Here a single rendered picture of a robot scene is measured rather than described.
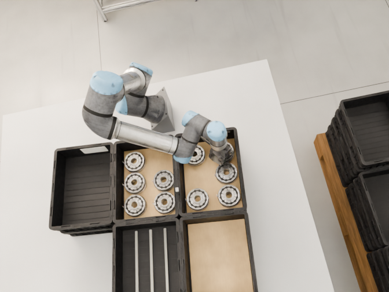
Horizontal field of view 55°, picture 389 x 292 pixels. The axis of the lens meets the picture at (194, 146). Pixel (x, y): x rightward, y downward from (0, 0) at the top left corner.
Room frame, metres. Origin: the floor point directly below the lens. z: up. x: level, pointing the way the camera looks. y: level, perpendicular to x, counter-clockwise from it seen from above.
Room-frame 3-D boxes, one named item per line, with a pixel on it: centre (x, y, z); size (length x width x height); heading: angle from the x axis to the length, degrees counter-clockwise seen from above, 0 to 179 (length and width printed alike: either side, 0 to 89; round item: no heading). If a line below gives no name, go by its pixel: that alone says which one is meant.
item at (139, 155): (0.74, 0.31, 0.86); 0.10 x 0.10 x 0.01
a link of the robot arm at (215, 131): (0.61, -0.10, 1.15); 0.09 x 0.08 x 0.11; 39
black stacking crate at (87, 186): (0.68, 0.56, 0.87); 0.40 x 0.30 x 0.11; 167
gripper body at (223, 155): (0.60, -0.11, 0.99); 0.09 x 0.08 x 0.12; 27
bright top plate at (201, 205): (0.45, 0.06, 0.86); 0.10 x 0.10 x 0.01
